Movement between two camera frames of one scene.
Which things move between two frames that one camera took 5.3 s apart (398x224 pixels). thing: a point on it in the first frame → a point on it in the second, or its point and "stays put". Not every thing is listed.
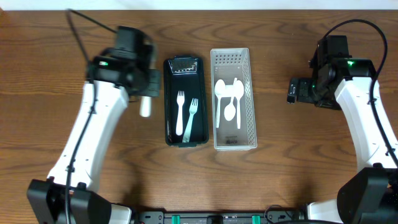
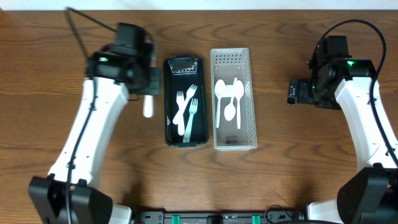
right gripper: [302, 94] stays put
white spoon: [238, 92] stays put
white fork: [145, 107] → [190, 92]
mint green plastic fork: [193, 109] stays put
